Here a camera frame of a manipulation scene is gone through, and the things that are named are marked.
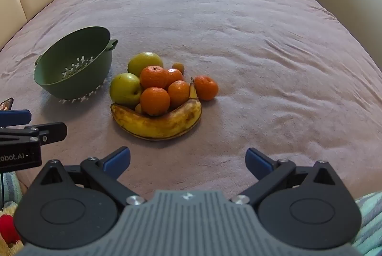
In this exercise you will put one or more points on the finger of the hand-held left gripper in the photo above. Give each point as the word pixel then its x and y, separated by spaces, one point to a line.
pixel 15 117
pixel 50 130

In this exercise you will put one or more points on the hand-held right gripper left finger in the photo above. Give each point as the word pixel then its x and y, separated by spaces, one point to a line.
pixel 115 162

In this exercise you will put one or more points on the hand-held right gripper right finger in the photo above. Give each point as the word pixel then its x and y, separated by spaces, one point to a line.
pixel 258 163

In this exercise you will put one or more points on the ripe spotted banana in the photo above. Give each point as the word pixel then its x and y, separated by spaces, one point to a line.
pixel 155 127

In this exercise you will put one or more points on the orange tangerine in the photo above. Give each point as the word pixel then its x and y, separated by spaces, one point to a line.
pixel 153 77
pixel 176 75
pixel 179 93
pixel 155 101
pixel 206 88

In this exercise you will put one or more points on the large green apple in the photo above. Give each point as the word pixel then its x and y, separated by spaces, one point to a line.
pixel 143 62
pixel 124 88

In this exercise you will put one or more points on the green plastic colander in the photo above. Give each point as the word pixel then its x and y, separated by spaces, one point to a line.
pixel 59 50

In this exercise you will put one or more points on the small round yellowish fruit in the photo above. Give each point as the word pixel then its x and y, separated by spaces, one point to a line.
pixel 178 67

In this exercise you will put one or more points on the smartphone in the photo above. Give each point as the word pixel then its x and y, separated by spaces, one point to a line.
pixel 6 104

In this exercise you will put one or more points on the red and yellow plush toy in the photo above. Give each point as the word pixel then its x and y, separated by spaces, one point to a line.
pixel 7 229

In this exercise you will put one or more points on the pink bed blanket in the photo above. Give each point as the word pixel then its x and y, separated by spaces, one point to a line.
pixel 238 35

